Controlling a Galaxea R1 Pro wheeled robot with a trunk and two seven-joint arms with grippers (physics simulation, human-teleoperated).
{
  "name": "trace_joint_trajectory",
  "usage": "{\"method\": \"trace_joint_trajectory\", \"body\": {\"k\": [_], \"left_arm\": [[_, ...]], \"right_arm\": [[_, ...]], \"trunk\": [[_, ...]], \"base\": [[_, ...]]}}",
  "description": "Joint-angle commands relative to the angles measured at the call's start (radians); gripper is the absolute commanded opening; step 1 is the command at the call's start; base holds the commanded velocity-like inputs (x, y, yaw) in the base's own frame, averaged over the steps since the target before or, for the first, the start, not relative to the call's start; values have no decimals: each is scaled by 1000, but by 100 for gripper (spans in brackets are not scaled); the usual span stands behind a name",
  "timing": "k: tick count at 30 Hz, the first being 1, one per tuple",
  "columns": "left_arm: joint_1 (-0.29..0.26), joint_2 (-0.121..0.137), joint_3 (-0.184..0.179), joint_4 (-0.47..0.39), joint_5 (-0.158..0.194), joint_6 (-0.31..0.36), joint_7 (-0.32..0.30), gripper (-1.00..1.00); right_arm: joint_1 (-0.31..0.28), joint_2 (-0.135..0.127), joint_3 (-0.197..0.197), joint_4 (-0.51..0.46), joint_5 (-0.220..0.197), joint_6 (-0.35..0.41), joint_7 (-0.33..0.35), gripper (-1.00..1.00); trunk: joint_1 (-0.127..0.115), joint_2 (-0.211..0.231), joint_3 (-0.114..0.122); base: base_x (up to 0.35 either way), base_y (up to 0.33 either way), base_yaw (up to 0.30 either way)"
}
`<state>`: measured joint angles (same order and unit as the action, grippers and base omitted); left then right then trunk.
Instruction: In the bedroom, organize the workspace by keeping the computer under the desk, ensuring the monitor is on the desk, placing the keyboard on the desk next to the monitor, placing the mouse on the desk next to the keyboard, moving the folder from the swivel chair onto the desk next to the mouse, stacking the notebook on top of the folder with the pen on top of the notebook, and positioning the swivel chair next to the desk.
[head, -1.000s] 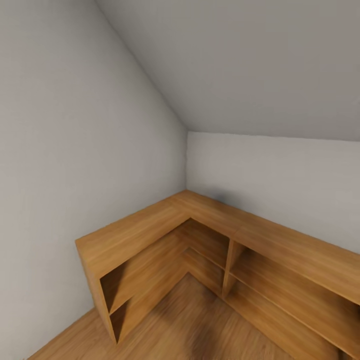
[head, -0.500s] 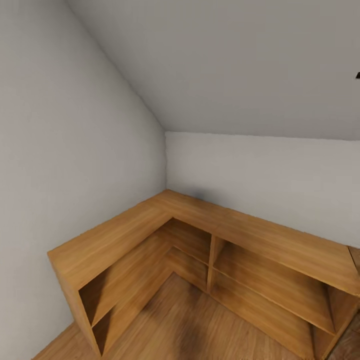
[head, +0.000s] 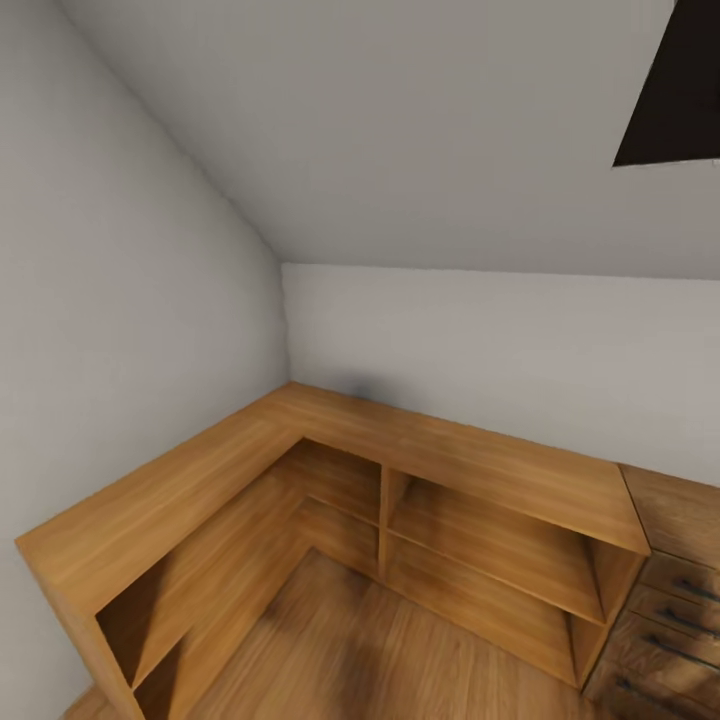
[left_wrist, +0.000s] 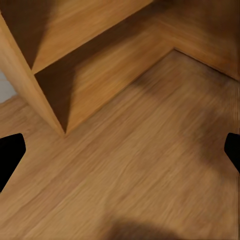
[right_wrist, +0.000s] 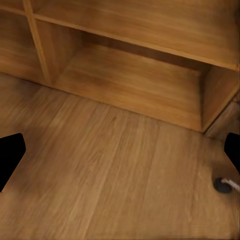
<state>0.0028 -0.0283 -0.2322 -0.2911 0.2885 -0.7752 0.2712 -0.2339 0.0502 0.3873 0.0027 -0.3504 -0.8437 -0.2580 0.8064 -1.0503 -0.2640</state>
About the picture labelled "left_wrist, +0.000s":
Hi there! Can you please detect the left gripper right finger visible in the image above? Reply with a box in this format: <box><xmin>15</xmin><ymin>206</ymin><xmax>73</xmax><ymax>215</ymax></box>
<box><xmin>224</xmin><ymin>133</ymin><xmax>240</xmax><ymax>173</ymax></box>

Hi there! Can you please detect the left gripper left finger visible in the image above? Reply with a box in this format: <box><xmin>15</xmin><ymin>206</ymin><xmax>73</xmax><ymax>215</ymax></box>
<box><xmin>0</xmin><ymin>133</ymin><xmax>26</xmax><ymax>193</ymax></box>

